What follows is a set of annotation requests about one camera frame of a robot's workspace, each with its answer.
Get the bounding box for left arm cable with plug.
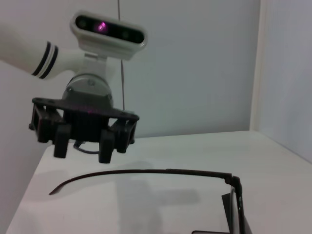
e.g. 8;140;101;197
73;140;100;155

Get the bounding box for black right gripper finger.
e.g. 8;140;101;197
192;192;241;234
242;212;254;234

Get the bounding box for left wrist camera silver housing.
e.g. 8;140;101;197
70;10;149;61

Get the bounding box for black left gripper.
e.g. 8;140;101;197
28;97;140;164

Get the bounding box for black glasses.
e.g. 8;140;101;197
48;168;248;234

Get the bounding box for left camera mount bracket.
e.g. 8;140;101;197
82;51;108;74

